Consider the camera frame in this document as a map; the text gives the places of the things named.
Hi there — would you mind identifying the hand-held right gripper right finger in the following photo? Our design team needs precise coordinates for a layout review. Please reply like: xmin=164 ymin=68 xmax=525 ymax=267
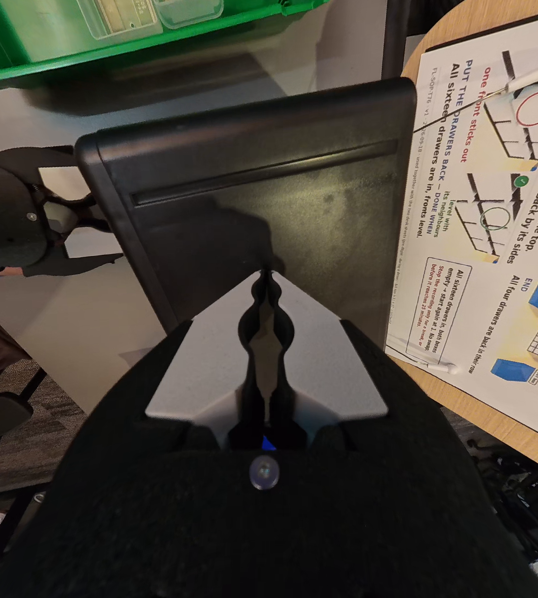
xmin=265 ymin=269 xmax=389 ymax=451

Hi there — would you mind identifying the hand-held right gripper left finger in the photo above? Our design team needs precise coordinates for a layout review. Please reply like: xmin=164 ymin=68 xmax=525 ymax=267
xmin=145 ymin=269 xmax=269 ymax=451

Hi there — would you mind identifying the black drawer cabinet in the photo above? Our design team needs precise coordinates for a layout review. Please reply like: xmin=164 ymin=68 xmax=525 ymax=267
xmin=75 ymin=77 xmax=419 ymax=349

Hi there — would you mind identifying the clear plastic drawer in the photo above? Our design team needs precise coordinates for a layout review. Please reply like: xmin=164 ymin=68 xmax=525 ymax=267
xmin=75 ymin=0 xmax=164 ymax=41
xmin=152 ymin=0 xmax=225 ymax=30

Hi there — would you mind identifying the printed instruction sheet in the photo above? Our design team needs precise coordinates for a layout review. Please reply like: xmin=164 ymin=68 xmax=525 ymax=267
xmin=385 ymin=7 xmax=538 ymax=444

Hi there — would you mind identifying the round wooden board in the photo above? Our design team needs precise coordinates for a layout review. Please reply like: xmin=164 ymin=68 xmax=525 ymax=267
xmin=383 ymin=0 xmax=538 ymax=479

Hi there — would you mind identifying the thin cable with white plug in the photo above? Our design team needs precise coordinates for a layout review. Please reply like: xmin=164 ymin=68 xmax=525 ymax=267
xmin=386 ymin=343 xmax=460 ymax=375
xmin=413 ymin=56 xmax=538 ymax=136

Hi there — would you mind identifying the tangle of black cables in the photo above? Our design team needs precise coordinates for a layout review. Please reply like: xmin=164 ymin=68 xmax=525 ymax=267
xmin=472 ymin=441 xmax=538 ymax=598

